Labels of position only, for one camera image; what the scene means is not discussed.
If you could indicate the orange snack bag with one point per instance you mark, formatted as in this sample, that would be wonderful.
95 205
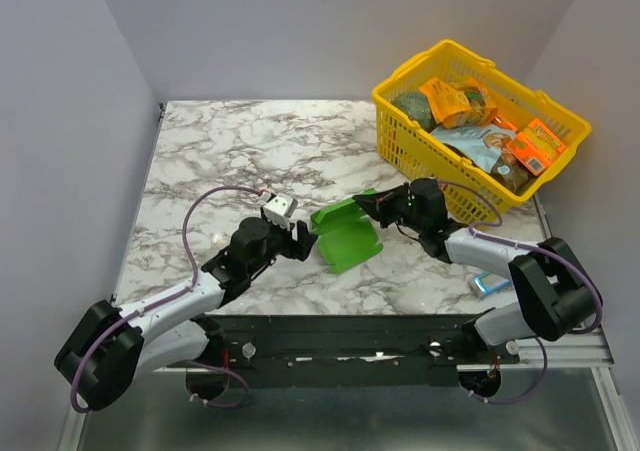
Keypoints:
463 103

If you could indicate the green paper box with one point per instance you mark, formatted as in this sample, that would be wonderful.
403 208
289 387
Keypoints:
346 237

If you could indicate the small blue white packet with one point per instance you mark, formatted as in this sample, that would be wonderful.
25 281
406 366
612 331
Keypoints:
486 283

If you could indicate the orange cracker box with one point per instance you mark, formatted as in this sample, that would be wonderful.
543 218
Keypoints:
536 147

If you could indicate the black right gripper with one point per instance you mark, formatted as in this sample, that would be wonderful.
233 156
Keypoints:
386 207

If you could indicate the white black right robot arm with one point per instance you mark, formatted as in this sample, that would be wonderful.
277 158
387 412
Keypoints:
555 296

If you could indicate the light blue snack bag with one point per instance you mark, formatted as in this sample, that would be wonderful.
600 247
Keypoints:
485 146

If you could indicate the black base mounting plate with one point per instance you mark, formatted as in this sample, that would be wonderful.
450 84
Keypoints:
321 351

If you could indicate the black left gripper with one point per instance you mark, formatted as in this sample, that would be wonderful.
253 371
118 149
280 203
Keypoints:
299 249

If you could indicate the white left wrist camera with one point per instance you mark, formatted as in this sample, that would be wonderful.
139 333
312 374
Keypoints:
279 209

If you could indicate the aluminium frame rail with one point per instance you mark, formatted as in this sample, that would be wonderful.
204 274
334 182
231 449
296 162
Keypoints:
584 351

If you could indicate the yellow plastic shopping basket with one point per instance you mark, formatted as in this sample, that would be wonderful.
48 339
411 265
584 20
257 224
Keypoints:
471 194

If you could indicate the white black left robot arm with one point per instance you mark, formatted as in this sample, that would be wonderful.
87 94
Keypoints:
111 345

